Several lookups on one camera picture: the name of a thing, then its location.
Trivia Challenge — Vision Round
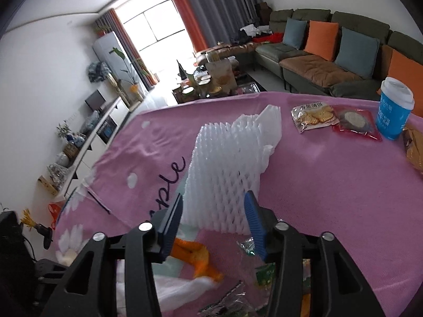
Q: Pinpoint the white tissue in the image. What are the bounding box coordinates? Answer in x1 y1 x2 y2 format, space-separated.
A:
116 260 218 316

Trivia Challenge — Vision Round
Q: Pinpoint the green snack wrapper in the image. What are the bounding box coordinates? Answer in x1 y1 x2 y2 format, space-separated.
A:
255 263 275 288

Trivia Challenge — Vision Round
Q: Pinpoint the white foam fruit net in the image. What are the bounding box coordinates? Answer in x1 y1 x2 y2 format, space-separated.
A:
181 105 282 235

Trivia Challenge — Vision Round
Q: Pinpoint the clear plastic wrapper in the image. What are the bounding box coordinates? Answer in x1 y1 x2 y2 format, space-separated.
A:
197 281 258 317

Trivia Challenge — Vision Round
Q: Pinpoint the pink floral tablecloth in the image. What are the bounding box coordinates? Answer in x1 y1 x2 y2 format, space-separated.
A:
53 92 422 316

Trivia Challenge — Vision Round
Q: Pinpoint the orange plastic bag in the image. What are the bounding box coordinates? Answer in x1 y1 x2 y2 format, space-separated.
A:
48 203 62 230

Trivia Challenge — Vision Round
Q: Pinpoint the cracker snack packet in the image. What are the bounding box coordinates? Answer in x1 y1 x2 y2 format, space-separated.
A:
291 102 339 134

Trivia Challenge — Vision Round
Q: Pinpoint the yellow tissue box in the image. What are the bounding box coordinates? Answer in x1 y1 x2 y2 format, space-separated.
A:
37 175 58 196

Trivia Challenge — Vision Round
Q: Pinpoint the white tv cabinet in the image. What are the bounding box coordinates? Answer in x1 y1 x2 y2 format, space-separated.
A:
59 97 130 198

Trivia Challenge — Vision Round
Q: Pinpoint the tall green potted plant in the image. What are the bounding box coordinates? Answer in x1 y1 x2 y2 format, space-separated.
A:
110 47 144 102

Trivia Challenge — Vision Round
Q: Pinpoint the yellow flower black stand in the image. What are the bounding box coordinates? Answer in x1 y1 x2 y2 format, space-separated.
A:
20 208 53 250

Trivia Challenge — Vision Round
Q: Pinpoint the small black monitor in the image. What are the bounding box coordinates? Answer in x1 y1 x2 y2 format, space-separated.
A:
85 90 106 112

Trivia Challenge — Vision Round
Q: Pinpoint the red snack packet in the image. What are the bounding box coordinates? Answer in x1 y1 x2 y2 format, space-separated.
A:
332 105 382 142

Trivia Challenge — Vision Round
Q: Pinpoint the cluttered coffee table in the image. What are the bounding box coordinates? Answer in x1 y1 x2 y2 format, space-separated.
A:
172 53 266 104

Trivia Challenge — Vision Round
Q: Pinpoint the brown seat pad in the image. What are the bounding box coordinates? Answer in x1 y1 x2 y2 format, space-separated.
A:
280 54 362 88

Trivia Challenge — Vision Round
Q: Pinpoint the brown snack bag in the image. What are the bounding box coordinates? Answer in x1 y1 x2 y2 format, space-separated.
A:
402 127 423 173

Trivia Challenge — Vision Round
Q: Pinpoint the brown leather ottoman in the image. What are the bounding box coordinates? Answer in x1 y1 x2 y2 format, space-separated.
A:
196 42 261 66

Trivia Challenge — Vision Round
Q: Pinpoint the blue white paper cup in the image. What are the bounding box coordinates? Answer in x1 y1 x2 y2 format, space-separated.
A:
376 77 414 140

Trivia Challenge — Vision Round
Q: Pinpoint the white standing air conditioner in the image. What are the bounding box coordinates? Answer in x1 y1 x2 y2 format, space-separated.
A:
93 33 139 100

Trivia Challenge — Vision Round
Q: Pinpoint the dark green sofa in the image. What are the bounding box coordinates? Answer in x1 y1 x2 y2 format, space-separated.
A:
255 9 422 100

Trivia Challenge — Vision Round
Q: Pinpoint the large blue cushion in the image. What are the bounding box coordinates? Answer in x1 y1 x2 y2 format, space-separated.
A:
335 26 380 80

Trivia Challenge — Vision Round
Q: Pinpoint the orange cushion at edge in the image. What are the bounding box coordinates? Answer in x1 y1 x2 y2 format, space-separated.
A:
381 45 423 117

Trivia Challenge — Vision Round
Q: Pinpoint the orange grey curtain left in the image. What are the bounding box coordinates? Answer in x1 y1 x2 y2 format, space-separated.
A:
94 8 157 91

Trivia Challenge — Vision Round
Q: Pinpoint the orange grey curtain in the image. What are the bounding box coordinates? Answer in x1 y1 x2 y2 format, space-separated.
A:
172 0 263 52
94 8 157 91

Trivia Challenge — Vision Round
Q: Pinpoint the orange grey curtain right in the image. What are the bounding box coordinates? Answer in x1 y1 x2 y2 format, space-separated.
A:
172 0 263 52

